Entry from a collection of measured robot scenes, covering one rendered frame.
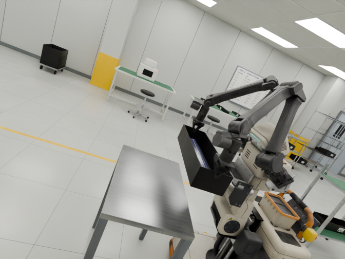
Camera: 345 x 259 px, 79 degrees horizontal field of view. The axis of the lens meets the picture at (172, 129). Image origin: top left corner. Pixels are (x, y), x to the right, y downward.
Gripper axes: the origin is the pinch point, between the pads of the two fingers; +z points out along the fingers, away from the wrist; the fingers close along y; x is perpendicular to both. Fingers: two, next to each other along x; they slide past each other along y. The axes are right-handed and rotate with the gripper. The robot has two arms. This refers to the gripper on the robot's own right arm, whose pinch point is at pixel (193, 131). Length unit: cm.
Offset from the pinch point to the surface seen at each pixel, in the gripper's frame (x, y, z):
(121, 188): -36, 44, 30
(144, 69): -50, -382, 13
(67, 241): -55, 15, 111
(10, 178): -123, -33, 112
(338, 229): 255, -53, 68
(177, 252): -1, 63, 41
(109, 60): -143, -463, 38
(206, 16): 57, -523, -177
